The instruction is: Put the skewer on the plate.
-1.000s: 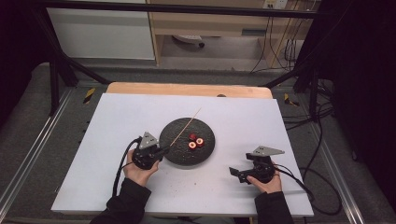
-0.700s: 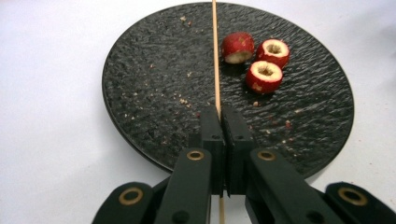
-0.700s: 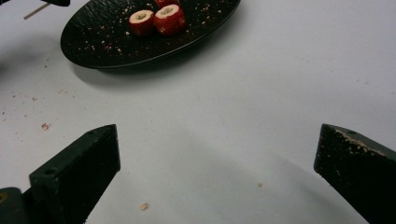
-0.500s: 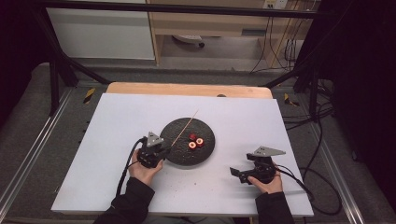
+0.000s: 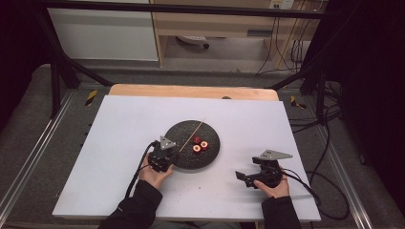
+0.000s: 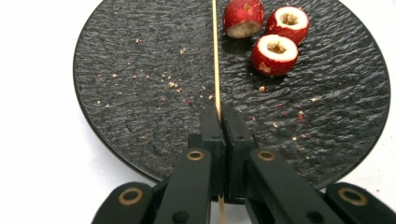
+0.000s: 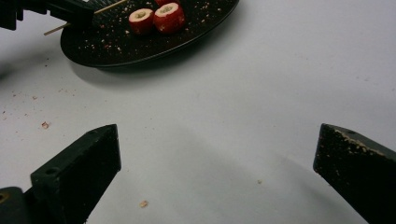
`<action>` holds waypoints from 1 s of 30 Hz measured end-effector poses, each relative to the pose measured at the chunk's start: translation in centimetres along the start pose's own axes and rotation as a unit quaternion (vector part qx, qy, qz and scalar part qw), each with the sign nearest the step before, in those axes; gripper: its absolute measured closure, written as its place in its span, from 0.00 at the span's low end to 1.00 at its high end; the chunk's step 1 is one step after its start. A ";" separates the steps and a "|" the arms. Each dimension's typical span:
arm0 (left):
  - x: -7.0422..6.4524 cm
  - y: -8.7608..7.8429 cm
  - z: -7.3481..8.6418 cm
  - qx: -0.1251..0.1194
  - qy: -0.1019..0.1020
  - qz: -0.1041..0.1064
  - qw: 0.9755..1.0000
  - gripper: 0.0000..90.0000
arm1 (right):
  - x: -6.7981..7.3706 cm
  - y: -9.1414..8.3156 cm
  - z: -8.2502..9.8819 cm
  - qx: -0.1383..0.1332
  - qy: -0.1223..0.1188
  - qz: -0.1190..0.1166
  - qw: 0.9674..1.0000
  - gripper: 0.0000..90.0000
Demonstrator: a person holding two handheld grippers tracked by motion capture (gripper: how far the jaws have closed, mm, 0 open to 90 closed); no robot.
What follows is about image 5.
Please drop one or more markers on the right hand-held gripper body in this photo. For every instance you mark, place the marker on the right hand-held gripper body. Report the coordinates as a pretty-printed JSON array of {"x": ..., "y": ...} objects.
[{"x": 270, "y": 175}]

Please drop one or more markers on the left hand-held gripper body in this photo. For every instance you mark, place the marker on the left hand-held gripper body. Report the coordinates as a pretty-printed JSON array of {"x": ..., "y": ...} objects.
[{"x": 160, "y": 159}]

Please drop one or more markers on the red hawthorn piece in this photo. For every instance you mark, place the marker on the red hawthorn piece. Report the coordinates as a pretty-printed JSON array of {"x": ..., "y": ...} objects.
[
  {"x": 204, "y": 145},
  {"x": 197, "y": 140},
  {"x": 196, "y": 148}
]

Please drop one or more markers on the thin wooden skewer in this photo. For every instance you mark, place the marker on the thin wooden skewer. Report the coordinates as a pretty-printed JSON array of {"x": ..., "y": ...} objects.
[{"x": 193, "y": 133}]

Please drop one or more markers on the black round plate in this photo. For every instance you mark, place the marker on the black round plate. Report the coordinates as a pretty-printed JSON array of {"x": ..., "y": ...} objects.
[{"x": 207, "y": 159}]

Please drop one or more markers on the person's right hand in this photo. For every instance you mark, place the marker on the person's right hand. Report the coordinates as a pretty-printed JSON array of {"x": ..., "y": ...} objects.
[{"x": 277, "y": 191}]

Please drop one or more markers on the person's left hand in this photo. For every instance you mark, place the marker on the person's left hand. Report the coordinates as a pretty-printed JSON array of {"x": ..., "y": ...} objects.
[{"x": 153, "y": 176}]

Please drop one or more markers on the white board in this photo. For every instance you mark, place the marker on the white board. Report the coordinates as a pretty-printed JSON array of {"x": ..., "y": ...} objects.
[{"x": 121, "y": 127}]

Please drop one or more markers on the wooden table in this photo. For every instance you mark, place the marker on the wooden table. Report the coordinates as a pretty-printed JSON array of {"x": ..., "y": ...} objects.
[{"x": 191, "y": 92}]

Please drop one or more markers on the grey chair base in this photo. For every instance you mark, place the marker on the grey chair base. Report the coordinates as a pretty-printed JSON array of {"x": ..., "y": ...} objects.
[{"x": 192, "y": 39}]

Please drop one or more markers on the light wooden desk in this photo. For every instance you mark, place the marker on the light wooden desk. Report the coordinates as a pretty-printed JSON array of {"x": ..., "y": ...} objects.
[{"x": 207, "y": 28}]

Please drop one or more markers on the white cabinet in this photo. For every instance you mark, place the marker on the white cabinet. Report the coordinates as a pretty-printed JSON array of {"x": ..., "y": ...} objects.
[{"x": 105, "y": 35}]

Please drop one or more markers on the black curtain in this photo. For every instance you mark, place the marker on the black curtain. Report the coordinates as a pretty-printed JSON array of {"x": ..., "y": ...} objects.
[
  {"x": 16, "y": 47},
  {"x": 372, "y": 79}
]

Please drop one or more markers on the white power strip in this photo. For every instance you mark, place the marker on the white power strip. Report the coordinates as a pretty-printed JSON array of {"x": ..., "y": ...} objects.
[{"x": 281, "y": 4}]

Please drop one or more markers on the aluminium rail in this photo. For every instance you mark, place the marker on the aluminium rail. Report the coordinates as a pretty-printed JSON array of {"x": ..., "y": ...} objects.
[
  {"x": 35, "y": 152},
  {"x": 345, "y": 178}
]

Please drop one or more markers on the black metal frame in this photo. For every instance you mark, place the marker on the black metal frame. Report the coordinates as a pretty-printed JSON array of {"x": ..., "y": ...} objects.
[{"x": 191, "y": 8}]

